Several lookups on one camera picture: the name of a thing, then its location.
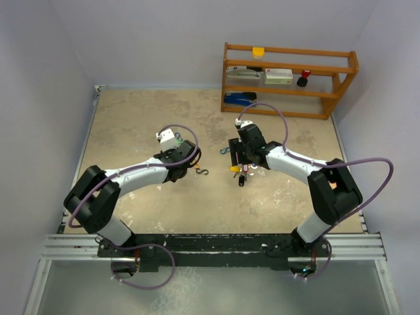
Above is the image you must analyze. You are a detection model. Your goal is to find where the teal S carabiner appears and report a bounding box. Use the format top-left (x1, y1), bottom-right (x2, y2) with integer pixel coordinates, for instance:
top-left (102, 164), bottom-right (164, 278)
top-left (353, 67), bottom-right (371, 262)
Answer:
top-left (174, 132), bottom-right (183, 145)

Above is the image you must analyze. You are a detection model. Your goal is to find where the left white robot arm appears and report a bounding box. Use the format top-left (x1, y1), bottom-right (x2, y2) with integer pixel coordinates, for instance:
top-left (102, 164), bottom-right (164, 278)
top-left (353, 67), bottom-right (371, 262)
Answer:
top-left (64, 140), bottom-right (201, 257)

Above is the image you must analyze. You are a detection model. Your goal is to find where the grey stapler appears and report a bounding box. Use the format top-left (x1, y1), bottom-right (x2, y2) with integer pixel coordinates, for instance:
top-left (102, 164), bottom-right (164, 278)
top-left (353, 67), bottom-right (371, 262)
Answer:
top-left (226, 66), bottom-right (263, 80)

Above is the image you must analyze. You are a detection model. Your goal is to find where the black S carabiner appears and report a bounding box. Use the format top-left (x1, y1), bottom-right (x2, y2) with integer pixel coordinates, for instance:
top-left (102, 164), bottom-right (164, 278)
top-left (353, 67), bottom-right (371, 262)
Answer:
top-left (196, 169), bottom-right (209, 175)

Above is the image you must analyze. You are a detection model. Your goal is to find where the blue S carabiner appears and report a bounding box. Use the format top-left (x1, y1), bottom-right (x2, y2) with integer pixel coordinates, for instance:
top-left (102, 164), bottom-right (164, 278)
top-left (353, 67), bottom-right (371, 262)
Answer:
top-left (219, 147), bottom-right (230, 155)

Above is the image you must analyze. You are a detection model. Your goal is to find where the wooden shelf rack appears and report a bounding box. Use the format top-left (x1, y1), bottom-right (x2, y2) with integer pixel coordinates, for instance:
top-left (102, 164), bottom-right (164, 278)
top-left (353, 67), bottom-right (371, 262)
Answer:
top-left (220, 43), bottom-right (360, 119)

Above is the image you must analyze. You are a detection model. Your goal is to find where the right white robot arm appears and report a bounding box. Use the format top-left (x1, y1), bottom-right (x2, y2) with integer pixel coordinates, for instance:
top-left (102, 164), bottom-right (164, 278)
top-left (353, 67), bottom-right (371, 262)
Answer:
top-left (228, 119), bottom-right (363, 257)

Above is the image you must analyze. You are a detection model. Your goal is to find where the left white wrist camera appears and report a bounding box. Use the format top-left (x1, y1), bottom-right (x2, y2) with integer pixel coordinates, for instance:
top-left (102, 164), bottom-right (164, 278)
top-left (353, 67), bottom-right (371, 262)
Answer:
top-left (156, 128), bottom-right (179, 152)

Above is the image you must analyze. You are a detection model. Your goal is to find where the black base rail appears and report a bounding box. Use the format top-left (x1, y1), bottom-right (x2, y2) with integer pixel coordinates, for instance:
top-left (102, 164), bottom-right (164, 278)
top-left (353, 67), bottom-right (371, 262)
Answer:
top-left (97, 233), bottom-right (331, 274)

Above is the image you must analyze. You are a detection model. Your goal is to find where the red black stamp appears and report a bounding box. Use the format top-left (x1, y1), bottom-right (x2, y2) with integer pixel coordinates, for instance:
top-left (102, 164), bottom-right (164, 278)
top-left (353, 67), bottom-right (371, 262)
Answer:
top-left (297, 70), bottom-right (311, 87)

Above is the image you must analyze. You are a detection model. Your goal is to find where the white cardboard box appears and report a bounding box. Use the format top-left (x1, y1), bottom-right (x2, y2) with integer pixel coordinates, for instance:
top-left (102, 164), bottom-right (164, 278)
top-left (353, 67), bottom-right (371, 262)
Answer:
top-left (264, 68), bottom-right (293, 85)

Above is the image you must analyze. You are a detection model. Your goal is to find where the yellow lid jar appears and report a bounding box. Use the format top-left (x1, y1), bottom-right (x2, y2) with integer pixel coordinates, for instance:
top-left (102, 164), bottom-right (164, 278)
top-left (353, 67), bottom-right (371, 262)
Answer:
top-left (252, 47), bottom-right (265, 60)

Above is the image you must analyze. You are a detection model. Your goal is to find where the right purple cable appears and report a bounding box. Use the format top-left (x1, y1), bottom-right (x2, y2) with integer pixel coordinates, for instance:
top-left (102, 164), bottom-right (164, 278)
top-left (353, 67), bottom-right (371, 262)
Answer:
top-left (236, 103), bottom-right (394, 282)

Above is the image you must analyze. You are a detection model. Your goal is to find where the blue stapler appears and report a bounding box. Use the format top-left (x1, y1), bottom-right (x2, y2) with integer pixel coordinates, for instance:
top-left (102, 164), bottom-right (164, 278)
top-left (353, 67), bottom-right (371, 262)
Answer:
top-left (224, 92), bottom-right (257, 106)

